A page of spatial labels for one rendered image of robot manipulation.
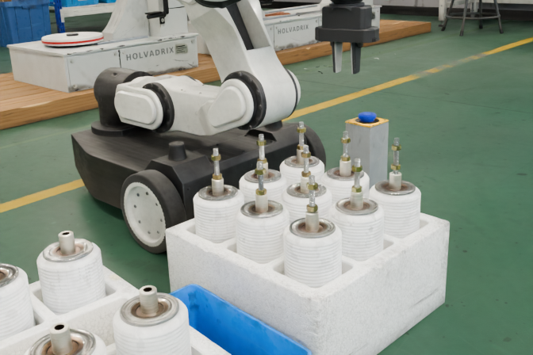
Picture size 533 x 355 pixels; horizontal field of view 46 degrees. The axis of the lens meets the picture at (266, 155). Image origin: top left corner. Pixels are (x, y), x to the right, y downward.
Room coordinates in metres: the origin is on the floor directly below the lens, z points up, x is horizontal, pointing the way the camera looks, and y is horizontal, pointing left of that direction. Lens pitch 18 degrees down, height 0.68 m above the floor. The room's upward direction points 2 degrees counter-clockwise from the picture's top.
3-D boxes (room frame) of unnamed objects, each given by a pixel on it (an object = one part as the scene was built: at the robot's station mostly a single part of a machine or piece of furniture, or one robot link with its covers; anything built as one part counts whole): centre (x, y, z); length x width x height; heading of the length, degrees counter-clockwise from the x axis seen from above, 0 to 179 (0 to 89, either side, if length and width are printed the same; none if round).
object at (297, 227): (0.93, -0.07, 0.25); 0.08 x 0.08 x 0.01
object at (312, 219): (0.93, -0.07, 0.26); 0.02 x 0.02 x 0.03
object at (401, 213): (1.09, -0.24, 0.16); 0.10 x 0.10 x 0.18
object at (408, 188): (1.09, -0.24, 0.25); 0.08 x 0.08 x 0.01
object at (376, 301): (1.09, -0.07, 0.09); 0.39 x 0.39 x 0.18; 44
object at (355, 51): (1.16, -0.18, 0.49); 0.03 x 0.02 x 0.06; 149
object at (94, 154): (1.73, 0.27, 0.19); 0.64 x 0.52 x 0.33; 47
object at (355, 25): (1.18, -0.16, 0.58); 0.13 x 0.10 x 0.12; 59
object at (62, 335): (0.62, 0.25, 0.26); 0.02 x 0.02 x 0.03
